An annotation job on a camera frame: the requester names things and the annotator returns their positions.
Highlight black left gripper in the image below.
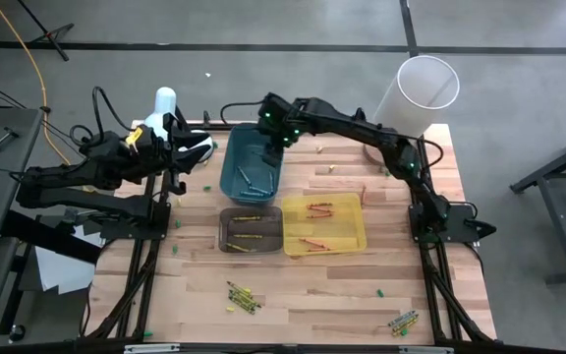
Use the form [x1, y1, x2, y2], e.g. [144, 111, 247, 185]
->
[130, 111, 213, 196]

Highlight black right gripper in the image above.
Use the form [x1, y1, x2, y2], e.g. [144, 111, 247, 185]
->
[257, 91, 304, 168]

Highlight teal plastic bin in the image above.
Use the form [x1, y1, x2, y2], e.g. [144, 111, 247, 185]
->
[218, 122, 287, 207]

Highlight smoky grey translucent bin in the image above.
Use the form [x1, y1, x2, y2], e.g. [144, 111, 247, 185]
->
[217, 206, 285, 255]

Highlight yellow translucent plastic bin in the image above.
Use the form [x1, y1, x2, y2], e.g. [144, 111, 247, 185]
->
[280, 192, 368, 258]

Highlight white gooseneck desk lamp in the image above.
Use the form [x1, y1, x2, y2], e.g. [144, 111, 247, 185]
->
[143, 87, 214, 164]

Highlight yellow tape label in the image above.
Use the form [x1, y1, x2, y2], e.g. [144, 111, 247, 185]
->
[124, 127, 145, 148]

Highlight white cylinder shade table lamp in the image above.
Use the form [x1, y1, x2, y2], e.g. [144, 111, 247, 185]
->
[363, 54, 461, 167]

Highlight black tripod legs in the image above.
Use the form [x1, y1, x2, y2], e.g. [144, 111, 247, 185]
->
[15, 0, 76, 63]

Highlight white paper sheet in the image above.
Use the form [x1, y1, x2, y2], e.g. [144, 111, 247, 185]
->
[33, 223, 106, 296]

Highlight silver aluminium extrusion piece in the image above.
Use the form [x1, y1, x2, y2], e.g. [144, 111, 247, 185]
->
[399, 345, 454, 354]
[124, 343, 182, 354]

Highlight yellow crayon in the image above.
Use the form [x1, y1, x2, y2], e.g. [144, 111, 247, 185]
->
[393, 319, 419, 337]

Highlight dark metal side table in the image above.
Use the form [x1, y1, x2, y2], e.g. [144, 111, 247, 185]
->
[508, 125, 566, 286]

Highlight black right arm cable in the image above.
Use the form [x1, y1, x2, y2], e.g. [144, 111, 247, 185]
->
[219, 100, 264, 127]

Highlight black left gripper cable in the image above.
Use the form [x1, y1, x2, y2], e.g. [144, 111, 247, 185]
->
[69, 86, 132, 148]

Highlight yellow power cable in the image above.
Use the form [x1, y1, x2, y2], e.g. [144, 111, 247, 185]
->
[0, 0, 73, 166]

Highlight black aluminium rig frame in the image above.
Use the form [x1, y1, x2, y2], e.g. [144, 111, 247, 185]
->
[79, 106, 499, 354]

